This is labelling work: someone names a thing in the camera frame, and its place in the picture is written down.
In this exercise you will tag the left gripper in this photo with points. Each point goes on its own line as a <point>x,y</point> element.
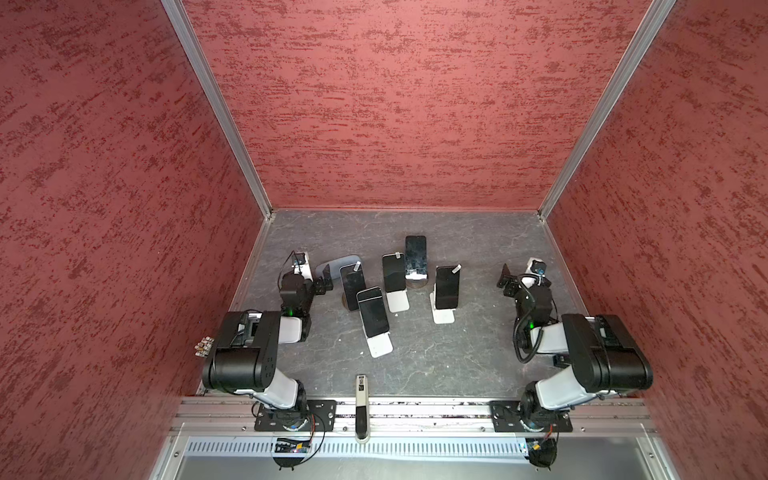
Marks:
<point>319,285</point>

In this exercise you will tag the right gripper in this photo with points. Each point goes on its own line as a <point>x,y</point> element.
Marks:
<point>516,283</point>

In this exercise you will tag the black phone with sticker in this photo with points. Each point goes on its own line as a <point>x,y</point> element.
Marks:
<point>447,287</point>

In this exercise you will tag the black phone stand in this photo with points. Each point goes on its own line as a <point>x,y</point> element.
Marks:
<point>394,271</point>

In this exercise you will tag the white phone stand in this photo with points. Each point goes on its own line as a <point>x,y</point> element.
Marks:
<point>397,301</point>
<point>440,316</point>
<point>380,345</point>

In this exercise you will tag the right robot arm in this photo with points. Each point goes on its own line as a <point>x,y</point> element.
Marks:
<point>596,357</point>

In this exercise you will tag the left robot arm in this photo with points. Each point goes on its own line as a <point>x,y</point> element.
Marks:
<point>241,360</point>

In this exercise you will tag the purple edged phone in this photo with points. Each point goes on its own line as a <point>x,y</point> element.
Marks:
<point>353,280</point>

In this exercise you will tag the black phone on wooden stand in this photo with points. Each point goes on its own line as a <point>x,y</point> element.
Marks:
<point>416,256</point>

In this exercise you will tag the grey oval pad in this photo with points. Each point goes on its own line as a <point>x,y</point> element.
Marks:
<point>336,265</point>

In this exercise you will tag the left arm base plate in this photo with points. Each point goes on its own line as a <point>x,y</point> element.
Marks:
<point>313,415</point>

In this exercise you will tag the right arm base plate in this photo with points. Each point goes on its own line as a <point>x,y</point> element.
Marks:
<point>512,417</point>

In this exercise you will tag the aluminium rail frame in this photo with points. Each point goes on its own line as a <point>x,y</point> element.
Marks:
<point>424,416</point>

